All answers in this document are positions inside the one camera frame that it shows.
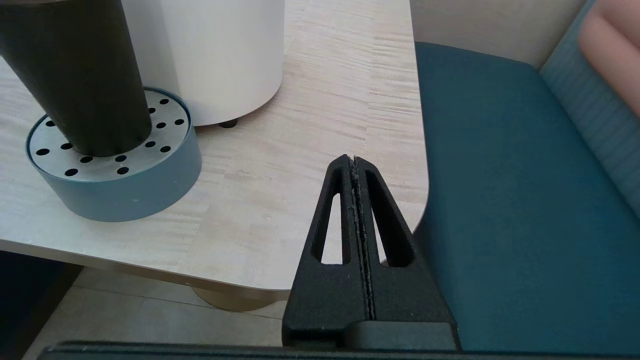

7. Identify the black plastic cup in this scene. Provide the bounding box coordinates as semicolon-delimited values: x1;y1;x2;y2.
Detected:
0;0;152;158

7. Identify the pink cylindrical bolster cushion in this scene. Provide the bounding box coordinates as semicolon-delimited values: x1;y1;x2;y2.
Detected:
577;0;640;118

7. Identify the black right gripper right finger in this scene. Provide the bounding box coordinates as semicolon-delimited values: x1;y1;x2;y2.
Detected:
354;157;461;350

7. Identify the beige table pedestal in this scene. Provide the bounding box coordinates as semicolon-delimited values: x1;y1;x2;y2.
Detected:
191;286;277;314

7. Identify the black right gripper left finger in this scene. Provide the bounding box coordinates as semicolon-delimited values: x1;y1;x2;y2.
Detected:
282;155;375;347

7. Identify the large dispenser with dark tea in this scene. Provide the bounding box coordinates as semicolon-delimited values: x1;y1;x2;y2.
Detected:
120;0;287;130

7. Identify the teal upholstered bench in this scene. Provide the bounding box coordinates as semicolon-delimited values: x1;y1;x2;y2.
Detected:
412;0;640;353

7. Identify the large grey perforated drip tray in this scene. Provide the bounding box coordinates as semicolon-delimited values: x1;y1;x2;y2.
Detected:
26;86;203;223

